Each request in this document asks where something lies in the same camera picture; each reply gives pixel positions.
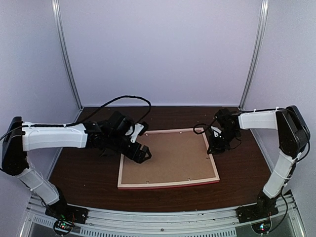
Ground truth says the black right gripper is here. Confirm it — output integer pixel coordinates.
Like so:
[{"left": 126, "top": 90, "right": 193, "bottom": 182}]
[{"left": 208, "top": 127, "right": 240, "bottom": 154}]

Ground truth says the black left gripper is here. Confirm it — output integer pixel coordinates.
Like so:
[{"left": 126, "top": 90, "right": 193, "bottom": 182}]
[{"left": 107, "top": 133, "right": 152, "bottom": 164}]

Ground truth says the brown backing board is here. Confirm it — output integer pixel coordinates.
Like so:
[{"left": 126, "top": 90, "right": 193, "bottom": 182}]
[{"left": 121, "top": 131, "right": 216, "bottom": 185}]

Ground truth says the light wood picture frame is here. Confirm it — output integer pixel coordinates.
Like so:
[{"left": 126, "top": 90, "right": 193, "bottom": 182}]
[{"left": 117, "top": 127, "right": 220, "bottom": 190}]

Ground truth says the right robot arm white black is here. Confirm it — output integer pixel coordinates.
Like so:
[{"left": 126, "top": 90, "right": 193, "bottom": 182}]
[{"left": 207, "top": 106, "right": 311, "bottom": 199}]

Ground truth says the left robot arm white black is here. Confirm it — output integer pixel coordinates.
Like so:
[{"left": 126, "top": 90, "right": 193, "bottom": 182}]
[{"left": 1, "top": 115, "right": 152, "bottom": 219}]

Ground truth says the right controller board with leds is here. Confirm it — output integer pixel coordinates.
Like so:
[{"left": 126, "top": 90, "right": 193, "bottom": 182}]
[{"left": 251, "top": 220, "right": 272, "bottom": 235}]

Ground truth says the controller board with leds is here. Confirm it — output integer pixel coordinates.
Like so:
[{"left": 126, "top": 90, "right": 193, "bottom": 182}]
[
  {"left": 251, "top": 220, "right": 272, "bottom": 235},
  {"left": 53, "top": 220, "right": 75, "bottom": 235}
]

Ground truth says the left controller board with leds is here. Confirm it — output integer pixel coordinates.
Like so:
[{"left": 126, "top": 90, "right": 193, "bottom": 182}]
[{"left": 53, "top": 220, "right": 75, "bottom": 235}]

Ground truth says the right camera cable black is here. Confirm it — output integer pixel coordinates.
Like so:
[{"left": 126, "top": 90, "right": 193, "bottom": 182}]
[{"left": 193, "top": 123, "right": 217, "bottom": 135}]

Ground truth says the camera cable black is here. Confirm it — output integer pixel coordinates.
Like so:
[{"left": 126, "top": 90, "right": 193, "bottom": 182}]
[
  {"left": 64, "top": 95, "right": 152, "bottom": 129},
  {"left": 193, "top": 123, "right": 217, "bottom": 135}
]

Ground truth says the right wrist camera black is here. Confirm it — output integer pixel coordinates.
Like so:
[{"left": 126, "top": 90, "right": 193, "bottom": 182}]
[{"left": 214, "top": 108, "right": 230, "bottom": 122}]

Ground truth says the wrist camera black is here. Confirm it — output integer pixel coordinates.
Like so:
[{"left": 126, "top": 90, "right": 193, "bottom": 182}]
[
  {"left": 214, "top": 108, "right": 230, "bottom": 122},
  {"left": 108, "top": 111, "right": 149, "bottom": 143}
]

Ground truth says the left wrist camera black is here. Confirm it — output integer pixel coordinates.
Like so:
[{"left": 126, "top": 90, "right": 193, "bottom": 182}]
[{"left": 108, "top": 111, "right": 149, "bottom": 143}]

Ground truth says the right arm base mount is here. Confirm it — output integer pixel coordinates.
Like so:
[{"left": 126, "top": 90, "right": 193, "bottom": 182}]
[{"left": 236, "top": 194, "right": 278, "bottom": 223}]

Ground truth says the left camera cable black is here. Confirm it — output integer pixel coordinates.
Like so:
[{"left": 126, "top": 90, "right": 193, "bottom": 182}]
[{"left": 64, "top": 95, "right": 152, "bottom": 129}]

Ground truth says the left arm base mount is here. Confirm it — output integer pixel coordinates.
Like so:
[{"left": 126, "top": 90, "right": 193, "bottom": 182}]
[{"left": 41, "top": 200, "right": 88, "bottom": 224}]

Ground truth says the right aluminium corner post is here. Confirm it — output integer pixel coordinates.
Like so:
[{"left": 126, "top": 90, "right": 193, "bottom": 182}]
[{"left": 238, "top": 0, "right": 269, "bottom": 109}]

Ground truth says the aluminium corner post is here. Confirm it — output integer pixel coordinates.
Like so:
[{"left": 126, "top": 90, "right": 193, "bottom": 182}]
[
  {"left": 238, "top": 0, "right": 269, "bottom": 109},
  {"left": 51, "top": 0, "right": 83, "bottom": 110}
]

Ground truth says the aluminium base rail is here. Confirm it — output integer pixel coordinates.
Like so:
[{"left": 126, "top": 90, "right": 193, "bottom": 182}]
[{"left": 24, "top": 191, "right": 301, "bottom": 237}]

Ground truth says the left aluminium corner post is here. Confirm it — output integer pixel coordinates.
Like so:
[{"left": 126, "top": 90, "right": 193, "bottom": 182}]
[{"left": 51, "top": 0, "right": 83, "bottom": 110}]

